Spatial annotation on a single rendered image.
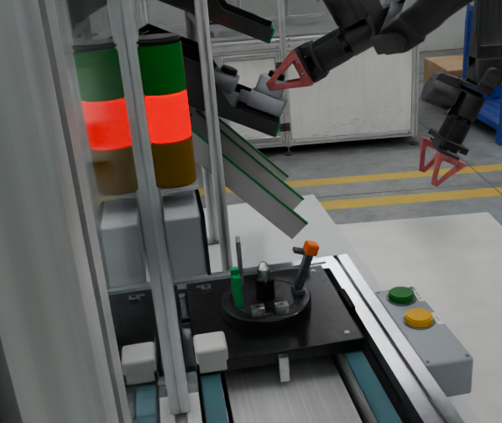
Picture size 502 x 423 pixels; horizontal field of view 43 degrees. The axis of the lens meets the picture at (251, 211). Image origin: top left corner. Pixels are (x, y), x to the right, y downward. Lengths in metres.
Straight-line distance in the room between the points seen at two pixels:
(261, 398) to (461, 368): 0.27
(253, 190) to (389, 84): 3.96
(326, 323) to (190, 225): 0.37
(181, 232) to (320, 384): 0.37
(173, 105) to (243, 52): 4.21
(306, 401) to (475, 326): 0.40
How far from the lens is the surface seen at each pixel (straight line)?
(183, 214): 0.67
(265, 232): 1.55
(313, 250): 0.97
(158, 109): 0.66
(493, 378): 1.07
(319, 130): 5.05
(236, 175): 1.15
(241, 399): 0.92
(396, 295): 1.04
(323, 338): 0.93
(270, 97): 1.13
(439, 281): 1.32
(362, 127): 5.10
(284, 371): 0.92
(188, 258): 0.68
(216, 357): 0.90
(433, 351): 0.93
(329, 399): 0.91
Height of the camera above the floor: 1.48
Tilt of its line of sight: 22 degrees down
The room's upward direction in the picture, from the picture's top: 5 degrees counter-clockwise
